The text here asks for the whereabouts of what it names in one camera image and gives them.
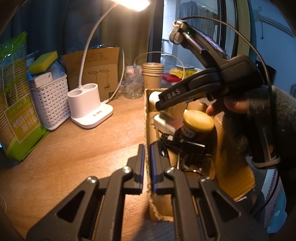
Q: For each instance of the brown lamp carton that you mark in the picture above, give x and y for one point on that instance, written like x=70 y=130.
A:
x=101 y=62

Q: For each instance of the white box in basket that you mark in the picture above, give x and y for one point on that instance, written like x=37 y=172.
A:
x=40 y=80

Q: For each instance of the olive hanging jacket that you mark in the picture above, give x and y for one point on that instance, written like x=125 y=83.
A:
x=208 y=16

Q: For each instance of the red flat box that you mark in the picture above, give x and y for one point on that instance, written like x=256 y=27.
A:
x=167 y=78

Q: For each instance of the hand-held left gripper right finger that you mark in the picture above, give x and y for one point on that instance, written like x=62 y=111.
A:
x=154 y=162

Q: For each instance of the clear glass jar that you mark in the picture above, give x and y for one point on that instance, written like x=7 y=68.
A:
x=133 y=85

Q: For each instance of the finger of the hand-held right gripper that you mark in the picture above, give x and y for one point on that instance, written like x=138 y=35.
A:
x=175 y=95

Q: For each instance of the person's right hand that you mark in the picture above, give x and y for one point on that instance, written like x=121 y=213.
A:
x=279 y=109

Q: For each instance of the white earbud case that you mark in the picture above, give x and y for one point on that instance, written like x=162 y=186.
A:
x=163 y=124

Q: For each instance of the white desk lamp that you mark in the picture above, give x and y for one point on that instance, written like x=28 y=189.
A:
x=85 y=104

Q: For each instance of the white round device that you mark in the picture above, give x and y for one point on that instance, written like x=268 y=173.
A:
x=185 y=67

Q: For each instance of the dark blue curtain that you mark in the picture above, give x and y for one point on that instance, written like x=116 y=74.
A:
x=57 y=23

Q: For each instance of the stack of brown paper cups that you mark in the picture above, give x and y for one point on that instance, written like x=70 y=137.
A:
x=152 y=76

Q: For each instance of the white pill bottle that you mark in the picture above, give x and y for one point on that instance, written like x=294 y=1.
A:
x=153 y=98

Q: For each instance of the black car key fob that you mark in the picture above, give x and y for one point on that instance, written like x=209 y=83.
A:
x=185 y=144

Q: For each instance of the yellow green sponge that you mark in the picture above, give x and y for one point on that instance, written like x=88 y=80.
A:
x=42 y=62

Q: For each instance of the white plastic basket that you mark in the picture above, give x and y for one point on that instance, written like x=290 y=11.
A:
x=52 y=104

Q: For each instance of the green paper cup package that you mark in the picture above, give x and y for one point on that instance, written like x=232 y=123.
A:
x=18 y=111

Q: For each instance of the blue hanging shirt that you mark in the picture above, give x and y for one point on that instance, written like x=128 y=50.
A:
x=188 y=11

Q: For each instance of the yellow curtain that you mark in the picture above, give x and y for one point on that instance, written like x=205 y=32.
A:
x=245 y=27
x=131 y=30

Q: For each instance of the metal wristwatch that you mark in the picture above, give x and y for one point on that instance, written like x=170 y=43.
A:
x=192 y=166

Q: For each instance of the orange jar with yellow lid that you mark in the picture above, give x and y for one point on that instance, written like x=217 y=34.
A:
x=197 y=121

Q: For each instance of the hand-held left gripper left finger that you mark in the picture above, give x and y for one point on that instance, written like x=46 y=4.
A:
x=141 y=162

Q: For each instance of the brown cardboard box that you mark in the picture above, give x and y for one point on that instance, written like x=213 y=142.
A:
x=240 y=185

